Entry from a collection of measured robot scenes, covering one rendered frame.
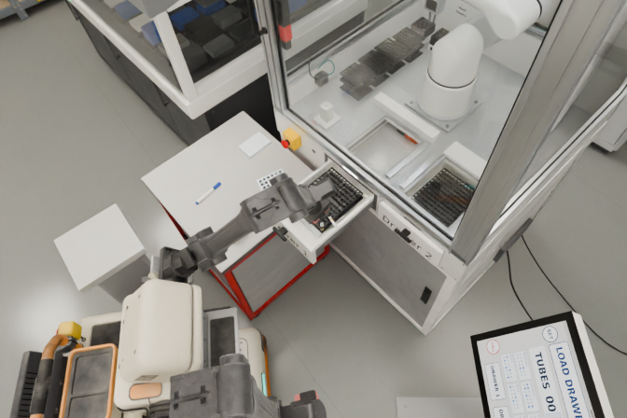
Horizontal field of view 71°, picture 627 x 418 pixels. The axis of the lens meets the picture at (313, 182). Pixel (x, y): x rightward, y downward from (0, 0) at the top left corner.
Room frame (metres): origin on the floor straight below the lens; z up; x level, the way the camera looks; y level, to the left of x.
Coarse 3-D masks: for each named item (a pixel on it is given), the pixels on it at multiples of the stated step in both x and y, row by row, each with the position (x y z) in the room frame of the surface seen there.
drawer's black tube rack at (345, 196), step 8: (320, 176) 1.01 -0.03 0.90; (328, 176) 1.01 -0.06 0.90; (336, 176) 1.00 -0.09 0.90; (312, 184) 0.98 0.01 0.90; (336, 184) 0.97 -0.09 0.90; (344, 184) 0.96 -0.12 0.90; (352, 184) 0.96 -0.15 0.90; (344, 192) 0.94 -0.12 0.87; (352, 192) 0.94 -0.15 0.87; (360, 192) 0.92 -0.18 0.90; (328, 200) 0.90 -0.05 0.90; (336, 200) 0.92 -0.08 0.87; (344, 200) 0.89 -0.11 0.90; (352, 200) 0.89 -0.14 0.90; (360, 200) 0.91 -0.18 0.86; (336, 208) 0.87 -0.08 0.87; (344, 208) 0.85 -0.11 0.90; (320, 216) 0.83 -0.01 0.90; (328, 216) 0.82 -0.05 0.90; (336, 216) 0.84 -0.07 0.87; (328, 224) 0.81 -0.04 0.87
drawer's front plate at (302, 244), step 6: (282, 222) 0.80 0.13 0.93; (288, 228) 0.78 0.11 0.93; (288, 234) 0.78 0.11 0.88; (294, 234) 0.75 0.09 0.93; (294, 240) 0.75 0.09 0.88; (300, 240) 0.72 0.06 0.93; (300, 246) 0.72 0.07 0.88; (306, 246) 0.70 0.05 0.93; (312, 246) 0.69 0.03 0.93; (306, 252) 0.70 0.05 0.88; (312, 252) 0.68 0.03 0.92; (312, 258) 0.68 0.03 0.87
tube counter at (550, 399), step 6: (540, 396) 0.14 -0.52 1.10; (546, 396) 0.14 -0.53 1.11; (552, 396) 0.13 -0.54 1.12; (546, 402) 0.12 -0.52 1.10; (552, 402) 0.12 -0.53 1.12; (558, 402) 0.12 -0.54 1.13; (546, 408) 0.11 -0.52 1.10; (552, 408) 0.11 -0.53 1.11; (558, 408) 0.11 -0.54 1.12; (546, 414) 0.10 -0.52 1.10; (552, 414) 0.10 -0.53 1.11; (558, 414) 0.09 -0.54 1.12
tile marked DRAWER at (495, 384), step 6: (486, 366) 0.24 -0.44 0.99; (492, 366) 0.24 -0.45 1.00; (498, 366) 0.23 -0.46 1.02; (486, 372) 0.22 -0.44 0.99; (492, 372) 0.22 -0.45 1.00; (498, 372) 0.22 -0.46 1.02; (492, 378) 0.21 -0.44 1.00; (498, 378) 0.20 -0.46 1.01; (492, 384) 0.19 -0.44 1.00; (498, 384) 0.19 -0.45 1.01; (492, 390) 0.18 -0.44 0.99; (498, 390) 0.17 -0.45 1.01; (504, 390) 0.17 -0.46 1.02; (492, 396) 0.16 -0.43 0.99; (498, 396) 0.16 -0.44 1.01; (504, 396) 0.16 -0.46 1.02
